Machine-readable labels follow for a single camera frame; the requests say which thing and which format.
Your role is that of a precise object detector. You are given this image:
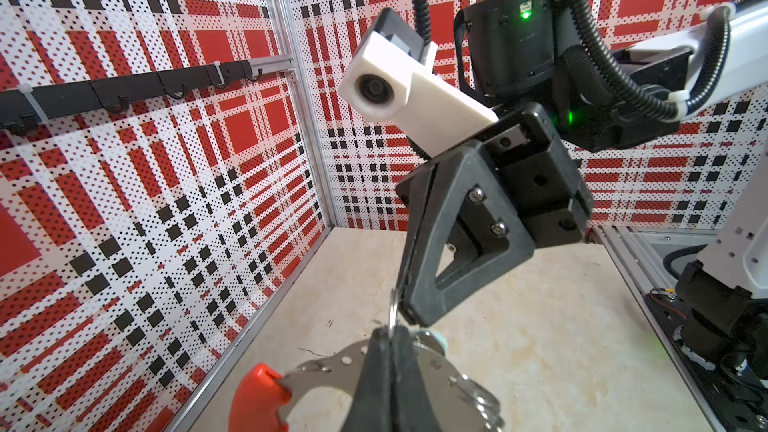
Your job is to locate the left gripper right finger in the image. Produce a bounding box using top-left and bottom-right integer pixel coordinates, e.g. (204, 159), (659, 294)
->
(390, 326), (441, 432)

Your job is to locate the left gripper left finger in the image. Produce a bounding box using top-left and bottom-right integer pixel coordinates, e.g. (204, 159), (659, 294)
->
(341, 327), (393, 432)

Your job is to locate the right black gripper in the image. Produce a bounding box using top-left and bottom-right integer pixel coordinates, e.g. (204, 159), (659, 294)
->
(395, 101), (594, 327)

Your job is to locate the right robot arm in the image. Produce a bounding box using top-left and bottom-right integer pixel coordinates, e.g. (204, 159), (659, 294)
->
(397, 0), (758, 326)

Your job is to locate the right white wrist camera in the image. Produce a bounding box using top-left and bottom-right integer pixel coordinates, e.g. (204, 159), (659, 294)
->
(338, 8), (498, 156)

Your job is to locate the black hook rail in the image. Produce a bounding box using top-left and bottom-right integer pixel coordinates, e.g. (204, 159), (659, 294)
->
(1, 59), (279, 136)

